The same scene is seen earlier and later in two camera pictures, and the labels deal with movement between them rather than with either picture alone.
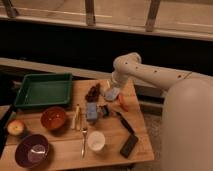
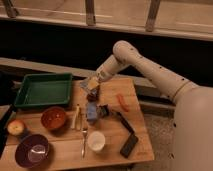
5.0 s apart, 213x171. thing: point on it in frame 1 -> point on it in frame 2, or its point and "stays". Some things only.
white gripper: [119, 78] -> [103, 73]
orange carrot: [121, 102] stays
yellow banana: [76, 119] stays
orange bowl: [53, 117] stays
